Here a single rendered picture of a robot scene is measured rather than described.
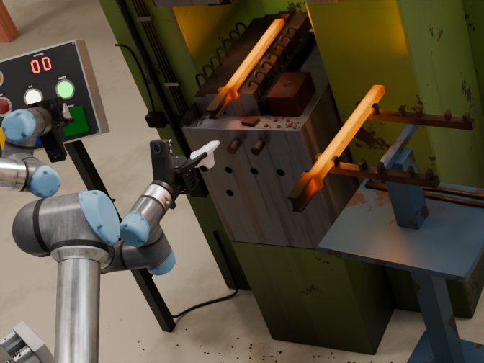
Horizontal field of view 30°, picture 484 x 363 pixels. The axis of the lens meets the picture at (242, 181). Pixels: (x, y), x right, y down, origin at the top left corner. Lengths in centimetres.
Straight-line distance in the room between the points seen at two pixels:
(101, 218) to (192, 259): 178
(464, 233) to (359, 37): 58
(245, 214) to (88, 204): 95
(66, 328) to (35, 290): 205
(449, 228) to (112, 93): 297
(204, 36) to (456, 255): 104
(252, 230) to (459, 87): 75
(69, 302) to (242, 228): 106
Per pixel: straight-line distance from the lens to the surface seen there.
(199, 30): 271
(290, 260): 277
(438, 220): 229
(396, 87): 245
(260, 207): 266
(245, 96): 247
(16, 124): 227
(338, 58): 246
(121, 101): 482
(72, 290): 181
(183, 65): 272
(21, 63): 270
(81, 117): 263
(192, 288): 346
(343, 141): 216
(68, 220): 184
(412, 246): 223
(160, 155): 223
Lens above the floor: 223
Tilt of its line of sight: 35 degrees down
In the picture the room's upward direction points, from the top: 22 degrees counter-clockwise
